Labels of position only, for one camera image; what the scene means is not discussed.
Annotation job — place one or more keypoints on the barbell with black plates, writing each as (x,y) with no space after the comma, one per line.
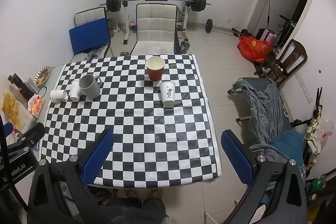
(157,0)

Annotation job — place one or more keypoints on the person's grey trousers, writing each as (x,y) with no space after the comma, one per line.
(136,211)

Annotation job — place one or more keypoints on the white chair with blue board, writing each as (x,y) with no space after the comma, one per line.
(89,35)

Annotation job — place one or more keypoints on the white printed paper cup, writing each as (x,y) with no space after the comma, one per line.
(168,94)

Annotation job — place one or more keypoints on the white wall power strip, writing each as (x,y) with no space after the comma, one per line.
(304,87)

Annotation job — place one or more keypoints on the orange snack packet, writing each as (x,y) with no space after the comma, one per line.
(36,104)

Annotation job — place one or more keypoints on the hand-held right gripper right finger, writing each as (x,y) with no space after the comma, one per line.
(237,161)

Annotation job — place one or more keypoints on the green packet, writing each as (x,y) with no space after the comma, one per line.
(319,184)

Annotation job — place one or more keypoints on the yellow snack packet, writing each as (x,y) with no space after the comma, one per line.
(11,107)

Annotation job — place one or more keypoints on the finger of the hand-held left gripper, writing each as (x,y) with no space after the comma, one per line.
(31,134)

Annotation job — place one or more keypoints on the white weight bench rack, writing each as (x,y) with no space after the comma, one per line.
(127,16)

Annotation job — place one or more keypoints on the grey mug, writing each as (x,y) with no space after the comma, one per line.
(90,87)

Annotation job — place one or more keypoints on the black white checkered tablecloth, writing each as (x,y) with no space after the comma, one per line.
(136,129)

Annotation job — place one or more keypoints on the teal blanket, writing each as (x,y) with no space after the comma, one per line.
(287,146)

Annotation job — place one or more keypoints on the red plastic bag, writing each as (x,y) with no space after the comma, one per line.
(253,48)

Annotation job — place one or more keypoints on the black desk device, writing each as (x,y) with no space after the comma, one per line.
(18,83)

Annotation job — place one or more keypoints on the red paper cup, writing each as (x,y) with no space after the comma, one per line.
(155,69)

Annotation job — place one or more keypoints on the dark wooden chair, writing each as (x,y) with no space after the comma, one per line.
(284,61)

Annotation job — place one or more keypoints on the black exercise machine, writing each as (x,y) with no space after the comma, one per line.
(287,27)

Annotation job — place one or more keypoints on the white padded chair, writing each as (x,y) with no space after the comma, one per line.
(155,29)

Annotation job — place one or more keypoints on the small white plain cup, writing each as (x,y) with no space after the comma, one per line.
(58,96)

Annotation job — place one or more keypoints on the silver dumbbell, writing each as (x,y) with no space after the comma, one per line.
(184,46)

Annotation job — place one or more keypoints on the plate of snacks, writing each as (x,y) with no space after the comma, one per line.
(42,75)

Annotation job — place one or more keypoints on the small white printed cup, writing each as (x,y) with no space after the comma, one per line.
(75,91)

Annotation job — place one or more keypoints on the pink suitcase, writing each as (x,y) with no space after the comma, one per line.
(268,35)

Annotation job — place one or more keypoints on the folding camp bed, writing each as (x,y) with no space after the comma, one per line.
(284,111)

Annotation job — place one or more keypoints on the grey cloth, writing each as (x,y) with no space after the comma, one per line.
(265,111)

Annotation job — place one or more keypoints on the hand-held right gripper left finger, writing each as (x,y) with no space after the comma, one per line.
(95,161)

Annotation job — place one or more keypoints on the white plastic bag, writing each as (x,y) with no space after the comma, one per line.
(324,132)

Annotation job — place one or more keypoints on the small barbell with black plate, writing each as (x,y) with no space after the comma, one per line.
(210,26)

